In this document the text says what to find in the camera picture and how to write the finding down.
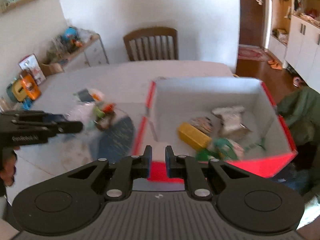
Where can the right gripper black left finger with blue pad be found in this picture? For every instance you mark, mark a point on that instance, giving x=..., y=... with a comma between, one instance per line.
x=126, y=171

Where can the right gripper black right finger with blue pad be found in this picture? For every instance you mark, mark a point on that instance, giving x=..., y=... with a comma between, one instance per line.
x=187, y=168

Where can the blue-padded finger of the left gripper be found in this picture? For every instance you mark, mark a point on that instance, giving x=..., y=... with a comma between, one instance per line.
x=68, y=127

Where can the white tissue pack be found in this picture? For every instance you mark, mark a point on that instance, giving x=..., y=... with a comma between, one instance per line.
x=87, y=107

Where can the yellow small box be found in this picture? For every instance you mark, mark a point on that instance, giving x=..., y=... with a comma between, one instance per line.
x=193, y=137

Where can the silver foil snack pouch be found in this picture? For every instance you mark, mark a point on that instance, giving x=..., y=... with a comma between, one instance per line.
x=231, y=122

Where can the red white cardboard box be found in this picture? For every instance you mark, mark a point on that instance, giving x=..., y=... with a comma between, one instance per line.
x=268, y=146

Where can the red orange keychain toy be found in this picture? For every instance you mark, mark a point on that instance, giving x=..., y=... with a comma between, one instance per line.
x=104, y=115

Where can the person's left hand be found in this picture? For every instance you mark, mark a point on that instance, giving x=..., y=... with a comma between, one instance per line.
x=8, y=168

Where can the blue cloth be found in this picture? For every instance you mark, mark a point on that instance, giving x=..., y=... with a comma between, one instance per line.
x=27, y=104

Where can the yellow teal tissue holder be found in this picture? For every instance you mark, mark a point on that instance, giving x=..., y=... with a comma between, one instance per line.
x=16, y=92

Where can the orange brown bottle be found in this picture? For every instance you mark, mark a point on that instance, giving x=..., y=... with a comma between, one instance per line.
x=30, y=86

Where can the cardboard box on sideboard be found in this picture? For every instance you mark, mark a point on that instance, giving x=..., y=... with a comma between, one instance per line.
x=51, y=69

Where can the red white snack bag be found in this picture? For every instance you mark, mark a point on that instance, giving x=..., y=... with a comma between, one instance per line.
x=31, y=65

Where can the white drawer sideboard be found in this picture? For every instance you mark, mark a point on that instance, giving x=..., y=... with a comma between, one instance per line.
x=91, y=54

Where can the blue toy on sideboard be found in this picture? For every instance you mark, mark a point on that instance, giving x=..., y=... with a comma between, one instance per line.
x=69, y=36

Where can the brown wooden chair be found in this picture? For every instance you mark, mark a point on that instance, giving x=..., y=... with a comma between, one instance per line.
x=153, y=43

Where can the red round door rug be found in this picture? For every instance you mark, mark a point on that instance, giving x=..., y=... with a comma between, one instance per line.
x=252, y=53

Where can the dark green jacket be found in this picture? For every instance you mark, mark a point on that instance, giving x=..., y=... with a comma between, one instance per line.
x=300, y=110

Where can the orange slippers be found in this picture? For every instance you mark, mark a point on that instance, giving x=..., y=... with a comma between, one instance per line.
x=275, y=65

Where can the brown entrance door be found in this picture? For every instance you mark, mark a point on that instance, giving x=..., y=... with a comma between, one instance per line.
x=252, y=22

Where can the white shoe cabinet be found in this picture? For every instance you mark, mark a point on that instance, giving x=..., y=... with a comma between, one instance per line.
x=294, y=37

